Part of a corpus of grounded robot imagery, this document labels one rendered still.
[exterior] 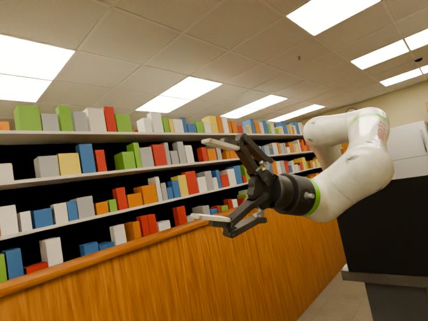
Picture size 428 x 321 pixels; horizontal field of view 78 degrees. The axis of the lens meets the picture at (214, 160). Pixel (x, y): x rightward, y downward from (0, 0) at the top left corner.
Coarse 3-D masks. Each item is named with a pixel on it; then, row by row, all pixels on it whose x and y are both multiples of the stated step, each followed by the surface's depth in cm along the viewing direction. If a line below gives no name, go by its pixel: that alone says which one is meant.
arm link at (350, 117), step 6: (366, 108) 91; (372, 108) 90; (378, 108) 91; (348, 114) 94; (354, 114) 93; (360, 114) 87; (366, 114) 85; (372, 114) 84; (378, 114) 84; (384, 114) 88; (348, 120) 93; (354, 120) 86; (348, 126) 92; (348, 138) 94
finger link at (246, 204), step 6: (264, 192) 54; (246, 198) 55; (258, 198) 53; (264, 198) 54; (246, 204) 53; (252, 204) 52; (258, 204) 53; (234, 210) 53; (240, 210) 52; (246, 210) 52; (228, 216) 52; (234, 216) 51; (240, 216) 51; (228, 222) 50; (234, 222) 50; (234, 228) 49
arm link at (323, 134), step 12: (312, 120) 101; (324, 120) 98; (336, 120) 95; (312, 132) 99; (324, 132) 97; (336, 132) 95; (312, 144) 101; (324, 144) 99; (336, 144) 99; (324, 156) 107; (336, 156) 108; (324, 168) 117
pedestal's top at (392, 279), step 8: (344, 272) 107; (352, 272) 105; (352, 280) 106; (360, 280) 104; (368, 280) 102; (376, 280) 100; (384, 280) 98; (392, 280) 97; (400, 280) 95; (408, 280) 93; (416, 280) 92; (424, 280) 90
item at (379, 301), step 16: (368, 288) 107; (384, 288) 104; (400, 288) 100; (416, 288) 97; (384, 304) 104; (400, 304) 101; (416, 304) 97; (384, 320) 104; (400, 320) 101; (416, 320) 98
